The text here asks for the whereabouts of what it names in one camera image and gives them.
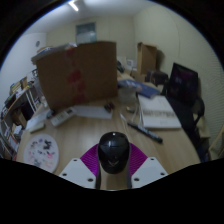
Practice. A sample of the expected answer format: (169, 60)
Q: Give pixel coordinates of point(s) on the small white flat device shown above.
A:
(37, 127)

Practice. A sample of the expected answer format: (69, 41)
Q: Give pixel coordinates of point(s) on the small dark clip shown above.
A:
(109, 106)

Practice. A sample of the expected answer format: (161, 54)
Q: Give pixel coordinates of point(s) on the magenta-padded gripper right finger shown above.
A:
(150, 171)

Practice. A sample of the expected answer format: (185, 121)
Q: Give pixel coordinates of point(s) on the large brown cardboard box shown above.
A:
(78, 75)

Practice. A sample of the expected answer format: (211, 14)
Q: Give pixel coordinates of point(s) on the ceiling light strip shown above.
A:
(73, 5)

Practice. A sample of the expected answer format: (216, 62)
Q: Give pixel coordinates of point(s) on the black computer mouse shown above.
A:
(113, 151)

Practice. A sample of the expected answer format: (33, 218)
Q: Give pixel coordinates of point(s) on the black monitor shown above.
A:
(182, 81)

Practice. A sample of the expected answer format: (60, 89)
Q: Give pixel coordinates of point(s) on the black bag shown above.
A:
(156, 77)

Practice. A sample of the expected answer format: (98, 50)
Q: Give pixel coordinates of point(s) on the cluttered shelf unit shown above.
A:
(15, 110)

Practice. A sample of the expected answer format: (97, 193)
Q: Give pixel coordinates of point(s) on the black office chair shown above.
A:
(190, 123)

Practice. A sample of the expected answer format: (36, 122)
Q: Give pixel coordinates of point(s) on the long black bar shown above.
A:
(145, 132)

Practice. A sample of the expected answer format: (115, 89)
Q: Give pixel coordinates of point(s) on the blue folder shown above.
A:
(140, 88)

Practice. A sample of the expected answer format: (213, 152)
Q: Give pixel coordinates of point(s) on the grey wall poster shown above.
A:
(86, 33)

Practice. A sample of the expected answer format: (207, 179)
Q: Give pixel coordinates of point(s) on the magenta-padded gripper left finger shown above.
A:
(77, 173)

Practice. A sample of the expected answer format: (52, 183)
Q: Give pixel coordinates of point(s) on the tall brown cardboard box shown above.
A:
(147, 58)

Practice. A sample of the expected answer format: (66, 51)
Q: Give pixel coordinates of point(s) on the white remote control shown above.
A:
(63, 116)

